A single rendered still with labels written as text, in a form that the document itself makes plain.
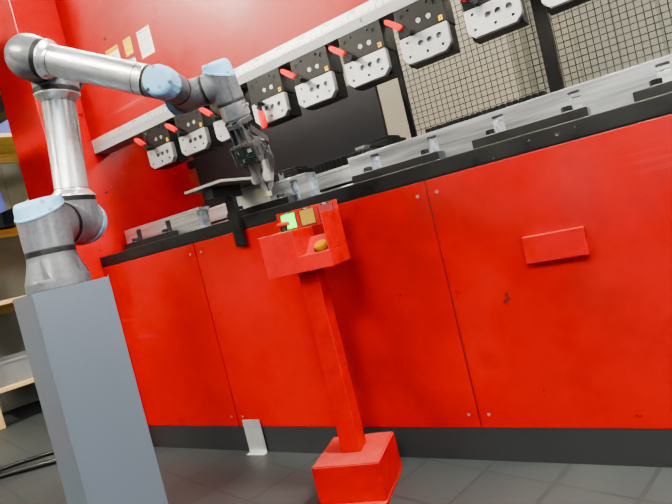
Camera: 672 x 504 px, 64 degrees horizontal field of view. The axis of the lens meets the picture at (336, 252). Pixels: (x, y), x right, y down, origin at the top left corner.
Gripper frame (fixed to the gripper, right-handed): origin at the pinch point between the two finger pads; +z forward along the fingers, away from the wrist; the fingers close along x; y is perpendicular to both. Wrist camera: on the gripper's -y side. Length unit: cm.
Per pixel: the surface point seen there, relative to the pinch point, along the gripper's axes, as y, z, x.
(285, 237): 9.1, 13.0, 2.8
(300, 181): -36.3, 10.3, -4.1
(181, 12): -69, -57, -37
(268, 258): 10.5, 17.3, -3.8
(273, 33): -52, -38, 0
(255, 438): -4, 93, -46
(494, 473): 26, 88, 42
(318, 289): 10.1, 30.2, 6.5
